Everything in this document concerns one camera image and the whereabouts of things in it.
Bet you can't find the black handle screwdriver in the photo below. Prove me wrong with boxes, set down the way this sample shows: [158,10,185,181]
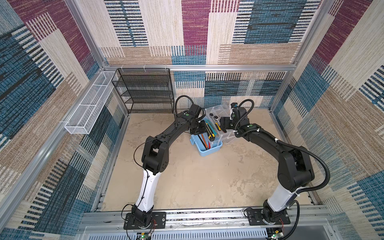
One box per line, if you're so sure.
[210,113,220,119]

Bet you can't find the orange sleeved hex key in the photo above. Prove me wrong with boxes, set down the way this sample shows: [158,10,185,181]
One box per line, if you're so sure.
[198,134,210,150]

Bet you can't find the yellow black utility knife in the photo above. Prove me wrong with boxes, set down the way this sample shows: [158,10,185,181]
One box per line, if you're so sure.
[205,121,216,142]

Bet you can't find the blue toolbox with clear lid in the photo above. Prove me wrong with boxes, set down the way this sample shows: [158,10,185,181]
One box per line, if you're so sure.
[190,105,235,157]

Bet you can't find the yellow black ratchet wrench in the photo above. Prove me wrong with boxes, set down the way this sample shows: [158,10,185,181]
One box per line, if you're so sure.
[214,119,222,131]

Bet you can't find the teal utility knife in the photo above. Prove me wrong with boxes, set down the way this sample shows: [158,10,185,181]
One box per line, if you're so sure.
[208,120,217,136]

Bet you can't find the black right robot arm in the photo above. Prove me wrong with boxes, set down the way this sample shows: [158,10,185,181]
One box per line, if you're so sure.
[220,101,331,225]

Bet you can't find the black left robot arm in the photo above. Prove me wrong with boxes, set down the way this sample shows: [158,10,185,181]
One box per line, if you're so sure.
[131,95,206,228]

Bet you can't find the black mesh shelf rack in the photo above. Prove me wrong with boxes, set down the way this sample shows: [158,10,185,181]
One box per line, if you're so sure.
[112,68,175,114]

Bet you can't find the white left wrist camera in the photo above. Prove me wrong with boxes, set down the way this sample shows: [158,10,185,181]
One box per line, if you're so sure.
[189,104,206,121]

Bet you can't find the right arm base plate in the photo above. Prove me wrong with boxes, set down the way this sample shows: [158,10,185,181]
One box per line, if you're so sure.
[243,208,291,226]

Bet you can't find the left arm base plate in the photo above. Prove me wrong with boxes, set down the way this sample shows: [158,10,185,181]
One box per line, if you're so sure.
[123,211,167,230]

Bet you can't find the white wire mesh basket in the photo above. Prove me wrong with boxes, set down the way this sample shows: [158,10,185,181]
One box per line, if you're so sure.
[65,71,115,135]

